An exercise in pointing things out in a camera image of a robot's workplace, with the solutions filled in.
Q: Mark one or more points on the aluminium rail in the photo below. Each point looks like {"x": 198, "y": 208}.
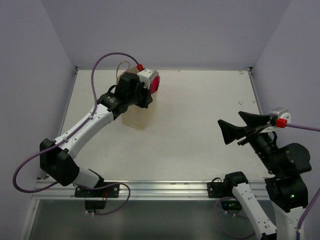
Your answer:
{"x": 166, "y": 190}

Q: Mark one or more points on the brown paper bag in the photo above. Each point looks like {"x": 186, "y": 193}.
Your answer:
{"x": 136, "y": 117}

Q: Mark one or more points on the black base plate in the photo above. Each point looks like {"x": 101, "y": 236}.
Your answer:
{"x": 216, "y": 188}
{"x": 105, "y": 190}

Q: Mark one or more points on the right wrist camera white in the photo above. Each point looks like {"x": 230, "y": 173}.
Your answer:
{"x": 278, "y": 119}

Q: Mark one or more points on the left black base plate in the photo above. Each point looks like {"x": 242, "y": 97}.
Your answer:
{"x": 105, "y": 190}

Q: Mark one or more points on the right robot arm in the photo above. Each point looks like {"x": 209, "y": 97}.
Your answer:
{"x": 286, "y": 189}

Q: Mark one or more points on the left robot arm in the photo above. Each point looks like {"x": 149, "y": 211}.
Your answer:
{"x": 57, "y": 157}

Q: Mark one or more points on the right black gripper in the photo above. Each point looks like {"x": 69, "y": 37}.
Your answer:
{"x": 253, "y": 121}

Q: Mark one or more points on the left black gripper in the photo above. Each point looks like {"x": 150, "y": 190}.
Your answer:
{"x": 146, "y": 97}

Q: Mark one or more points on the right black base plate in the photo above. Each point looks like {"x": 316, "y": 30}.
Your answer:
{"x": 216, "y": 188}

